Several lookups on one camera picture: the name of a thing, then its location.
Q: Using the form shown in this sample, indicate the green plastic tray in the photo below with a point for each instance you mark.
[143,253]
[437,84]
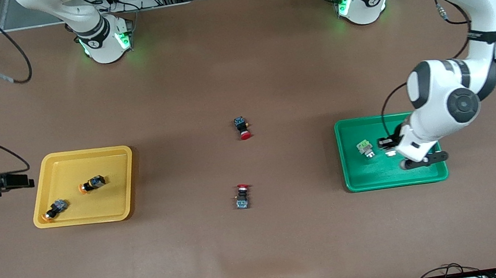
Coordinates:
[369,175]

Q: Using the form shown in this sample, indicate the green push button switch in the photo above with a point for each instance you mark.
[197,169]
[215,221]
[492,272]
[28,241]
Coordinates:
[391,153]
[366,149]

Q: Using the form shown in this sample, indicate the orange push button switch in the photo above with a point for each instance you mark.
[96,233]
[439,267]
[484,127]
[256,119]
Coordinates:
[56,209]
[93,184]

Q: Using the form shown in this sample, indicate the yellow plastic tray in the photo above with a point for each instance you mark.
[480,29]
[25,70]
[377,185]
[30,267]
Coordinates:
[106,202]

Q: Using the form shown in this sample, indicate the red push button switch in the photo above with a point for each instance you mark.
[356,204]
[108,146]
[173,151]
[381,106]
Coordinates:
[242,129]
[242,197]

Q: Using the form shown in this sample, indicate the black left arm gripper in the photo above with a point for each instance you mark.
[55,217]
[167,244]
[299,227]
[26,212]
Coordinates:
[397,137]

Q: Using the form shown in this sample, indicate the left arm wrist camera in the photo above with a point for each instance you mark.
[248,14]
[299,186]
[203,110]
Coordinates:
[425,160]

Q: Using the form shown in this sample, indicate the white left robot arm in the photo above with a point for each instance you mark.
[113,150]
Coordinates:
[447,106]

